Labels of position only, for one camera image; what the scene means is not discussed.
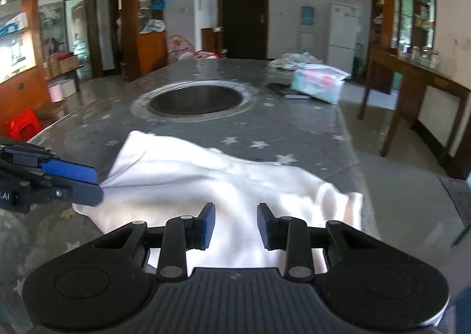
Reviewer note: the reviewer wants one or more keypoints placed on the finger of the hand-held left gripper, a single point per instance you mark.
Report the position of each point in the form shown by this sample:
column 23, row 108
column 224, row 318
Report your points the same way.
column 70, row 171
column 86, row 195

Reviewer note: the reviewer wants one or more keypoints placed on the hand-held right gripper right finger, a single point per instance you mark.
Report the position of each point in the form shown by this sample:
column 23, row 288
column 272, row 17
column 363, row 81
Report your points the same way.
column 265, row 227

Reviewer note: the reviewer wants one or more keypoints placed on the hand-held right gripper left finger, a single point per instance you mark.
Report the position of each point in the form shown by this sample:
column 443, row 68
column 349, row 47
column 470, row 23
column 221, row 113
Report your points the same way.
column 206, row 226

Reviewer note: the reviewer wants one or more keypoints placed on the white garment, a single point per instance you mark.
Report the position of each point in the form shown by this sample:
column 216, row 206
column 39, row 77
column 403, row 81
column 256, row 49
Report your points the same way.
column 184, row 179

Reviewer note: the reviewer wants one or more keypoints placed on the small wooden stool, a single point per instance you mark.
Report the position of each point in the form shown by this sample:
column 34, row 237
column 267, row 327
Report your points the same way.
column 51, row 109

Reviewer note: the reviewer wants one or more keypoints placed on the red plastic stool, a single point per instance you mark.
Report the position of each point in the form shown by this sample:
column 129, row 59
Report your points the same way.
column 22, row 126

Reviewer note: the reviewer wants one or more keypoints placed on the pink storage box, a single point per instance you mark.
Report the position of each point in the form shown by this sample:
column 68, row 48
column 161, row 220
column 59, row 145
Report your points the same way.
column 55, row 93

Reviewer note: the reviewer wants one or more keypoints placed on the cardboard box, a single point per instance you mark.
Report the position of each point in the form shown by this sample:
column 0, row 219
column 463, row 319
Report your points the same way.
column 68, row 63

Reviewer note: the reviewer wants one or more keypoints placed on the round black table hotplate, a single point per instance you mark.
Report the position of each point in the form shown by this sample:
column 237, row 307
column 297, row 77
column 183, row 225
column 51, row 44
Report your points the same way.
column 197, row 100

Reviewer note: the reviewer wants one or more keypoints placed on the wooden interior door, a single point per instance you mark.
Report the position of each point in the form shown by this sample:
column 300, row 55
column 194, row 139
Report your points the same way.
column 81, row 32

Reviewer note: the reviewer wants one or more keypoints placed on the tall wooden shelf cabinet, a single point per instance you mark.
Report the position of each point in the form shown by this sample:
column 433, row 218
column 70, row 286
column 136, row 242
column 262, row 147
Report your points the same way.
column 147, row 50

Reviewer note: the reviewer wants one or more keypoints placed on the pastel tissue box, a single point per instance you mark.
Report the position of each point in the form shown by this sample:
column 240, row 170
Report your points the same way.
column 318, row 85

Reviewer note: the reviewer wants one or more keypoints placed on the polka-dot play tent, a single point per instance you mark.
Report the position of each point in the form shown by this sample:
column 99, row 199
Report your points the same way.
column 184, row 48

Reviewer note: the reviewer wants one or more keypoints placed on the crumpled plastic bags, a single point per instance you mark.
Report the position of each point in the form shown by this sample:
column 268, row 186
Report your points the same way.
column 294, row 60

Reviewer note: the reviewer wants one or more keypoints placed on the water dispenser with blue bottle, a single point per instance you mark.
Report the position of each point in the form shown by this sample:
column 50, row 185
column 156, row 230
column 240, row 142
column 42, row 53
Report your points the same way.
column 307, row 28

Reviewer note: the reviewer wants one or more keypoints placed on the white refrigerator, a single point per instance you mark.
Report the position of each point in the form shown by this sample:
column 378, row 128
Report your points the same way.
column 342, row 37

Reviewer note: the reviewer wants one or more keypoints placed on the dark wooden door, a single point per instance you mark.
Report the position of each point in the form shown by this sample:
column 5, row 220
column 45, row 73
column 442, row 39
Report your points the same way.
column 243, row 13

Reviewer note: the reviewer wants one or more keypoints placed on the wooden console table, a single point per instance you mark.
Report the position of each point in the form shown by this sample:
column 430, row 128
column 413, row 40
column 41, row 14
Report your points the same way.
column 415, row 72

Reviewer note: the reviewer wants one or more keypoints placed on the wooden glass display cabinet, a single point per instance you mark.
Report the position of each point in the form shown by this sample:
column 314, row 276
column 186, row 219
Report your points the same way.
column 404, row 10

